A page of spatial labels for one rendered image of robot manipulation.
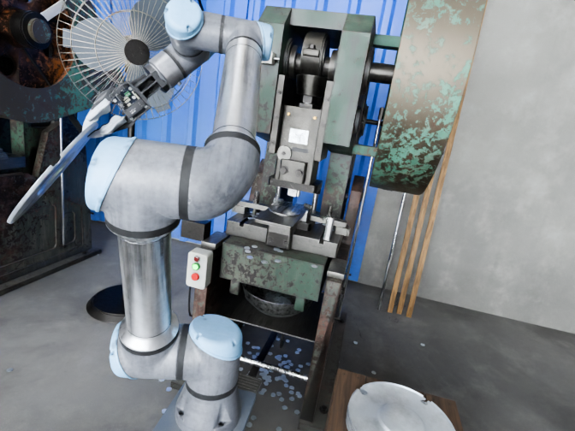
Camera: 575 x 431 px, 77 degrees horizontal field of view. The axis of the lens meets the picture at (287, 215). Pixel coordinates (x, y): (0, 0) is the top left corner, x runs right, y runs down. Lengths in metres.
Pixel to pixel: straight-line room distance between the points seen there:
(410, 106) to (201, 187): 0.69
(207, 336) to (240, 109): 0.46
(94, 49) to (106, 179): 1.32
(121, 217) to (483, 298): 2.65
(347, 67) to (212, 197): 0.90
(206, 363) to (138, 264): 0.28
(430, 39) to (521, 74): 1.71
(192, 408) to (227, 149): 0.58
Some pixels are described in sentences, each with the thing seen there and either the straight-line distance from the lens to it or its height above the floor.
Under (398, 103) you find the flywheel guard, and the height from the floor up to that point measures 1.21.
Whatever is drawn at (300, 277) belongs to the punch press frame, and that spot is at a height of 0.58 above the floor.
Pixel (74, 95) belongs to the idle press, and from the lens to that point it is 2.32.
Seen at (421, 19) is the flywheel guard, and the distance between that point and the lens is 1.09.
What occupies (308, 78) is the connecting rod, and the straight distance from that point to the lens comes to 1.43.
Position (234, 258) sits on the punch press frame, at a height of 0.59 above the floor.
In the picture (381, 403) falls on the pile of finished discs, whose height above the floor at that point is 0.39.
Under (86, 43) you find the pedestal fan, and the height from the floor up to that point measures 1.30.
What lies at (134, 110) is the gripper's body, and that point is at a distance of 0.90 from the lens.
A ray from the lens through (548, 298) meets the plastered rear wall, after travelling 3.07.
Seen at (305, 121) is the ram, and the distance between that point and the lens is 1.39.
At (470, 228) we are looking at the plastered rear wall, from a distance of 2.76.
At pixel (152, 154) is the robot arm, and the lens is 0.56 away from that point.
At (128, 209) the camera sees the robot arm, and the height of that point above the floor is 0.98.
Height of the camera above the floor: 1.15
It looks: 16 degrees down
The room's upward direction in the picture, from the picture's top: 9 degrees clockwise
